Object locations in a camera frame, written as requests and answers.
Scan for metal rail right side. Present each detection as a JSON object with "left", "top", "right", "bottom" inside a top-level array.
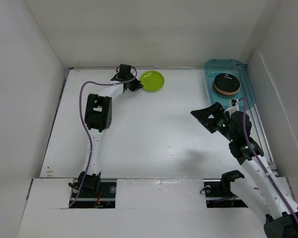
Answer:
[{"left": 251, "top": 104, "right": 280, "bottom": 177}]

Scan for teal transparent plastic bin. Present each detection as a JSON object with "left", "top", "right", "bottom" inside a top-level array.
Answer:
[{"left": 204, "top": 59, "right": 256, "bottom": 110}]

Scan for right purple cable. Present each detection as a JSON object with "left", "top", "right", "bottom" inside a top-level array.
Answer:
[{"left": 238, "top": 96, "right": 298, "bottom": 238}]

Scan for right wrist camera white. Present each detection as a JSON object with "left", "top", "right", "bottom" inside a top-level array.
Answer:
[{"left": 224, "top": 99, "right": 242, "bottom": 114}]

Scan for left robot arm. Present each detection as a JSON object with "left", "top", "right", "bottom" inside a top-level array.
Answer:
[{"left": 69, "top": 64, "right": 143, "bottom": 199}]

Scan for cream plate small flowers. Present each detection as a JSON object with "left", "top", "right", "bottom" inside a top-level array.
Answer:
[{"left": 213, "top": 85, "right": 240, "bottom": 96}]

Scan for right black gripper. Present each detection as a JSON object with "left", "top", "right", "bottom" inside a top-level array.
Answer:
[{"left": 190, "top": 102, "right": 236, "bottom": 142}]

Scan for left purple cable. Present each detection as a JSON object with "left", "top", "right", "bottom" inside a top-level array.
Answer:
[{"left": 68, "top": 64, "right": 139, "bottom": 208}]

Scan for purple cable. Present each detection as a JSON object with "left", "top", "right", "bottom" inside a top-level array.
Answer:
[
  {"left": 68, "top": 64, "right": 139, "bottom": 208},
  {"left": 238, "top": 96, "right": 298, "bottom": 238}
]

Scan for black plate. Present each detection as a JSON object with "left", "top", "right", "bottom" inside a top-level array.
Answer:
[{"left": 213, "top": 73, "right": 240, "bottom": 92}]

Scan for metal rail front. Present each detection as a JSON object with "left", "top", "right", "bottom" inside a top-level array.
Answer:
[{"left": 70, "top": 179, "right": 246, "bottom": 209}]

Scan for green plate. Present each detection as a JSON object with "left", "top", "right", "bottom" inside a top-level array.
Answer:
[{"left": 140, "top": 70, "right": 164, "bottom": 92}]

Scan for metal rail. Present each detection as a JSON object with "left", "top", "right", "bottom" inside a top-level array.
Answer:
[
  {"left": 251, "top": 104, "right": 280, "bottom": 177},
  {"left": 70, "top": 179, "right": 246, "bottom": 209}
]

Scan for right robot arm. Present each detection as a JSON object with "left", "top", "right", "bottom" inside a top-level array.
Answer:
[{"left": 191, "top": 102, "right": 298, "bottom": 238}]

